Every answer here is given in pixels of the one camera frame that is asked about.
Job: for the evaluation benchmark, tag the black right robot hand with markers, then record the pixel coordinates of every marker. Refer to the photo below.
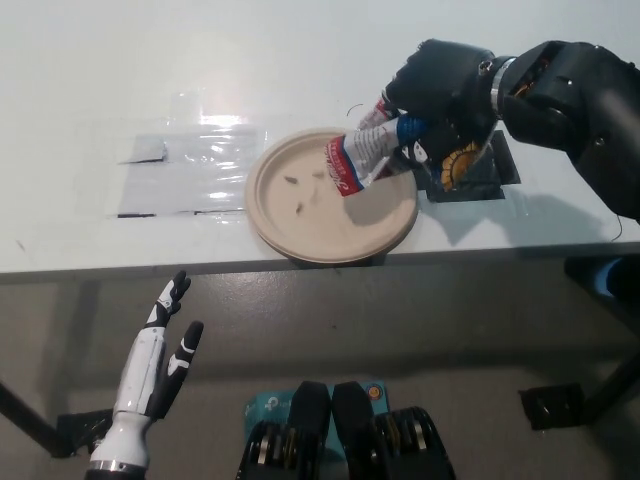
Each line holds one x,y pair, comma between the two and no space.
445,85

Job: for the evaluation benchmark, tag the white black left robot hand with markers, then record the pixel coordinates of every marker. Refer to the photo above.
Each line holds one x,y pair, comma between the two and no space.
140,370

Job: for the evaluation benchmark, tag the sunflower seed bag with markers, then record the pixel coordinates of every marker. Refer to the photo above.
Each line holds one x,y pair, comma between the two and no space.
365,150

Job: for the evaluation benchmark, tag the beige paper plate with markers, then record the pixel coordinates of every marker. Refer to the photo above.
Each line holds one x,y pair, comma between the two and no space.
310,230

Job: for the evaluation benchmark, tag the thin black thread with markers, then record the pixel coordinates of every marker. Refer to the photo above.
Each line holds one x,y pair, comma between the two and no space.
620,227
354,105

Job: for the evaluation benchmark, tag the black slanted table leg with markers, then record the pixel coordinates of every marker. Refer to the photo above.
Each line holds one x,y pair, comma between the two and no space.
612,390
25,422

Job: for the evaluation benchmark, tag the teal router box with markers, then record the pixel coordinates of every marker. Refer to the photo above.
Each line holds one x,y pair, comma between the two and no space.
270,402

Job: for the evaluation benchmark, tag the clear taped plastic sheet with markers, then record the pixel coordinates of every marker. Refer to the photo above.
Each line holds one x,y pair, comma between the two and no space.
190,175

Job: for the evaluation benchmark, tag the black and blue object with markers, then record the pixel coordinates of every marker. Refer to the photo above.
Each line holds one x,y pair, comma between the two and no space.
585,277

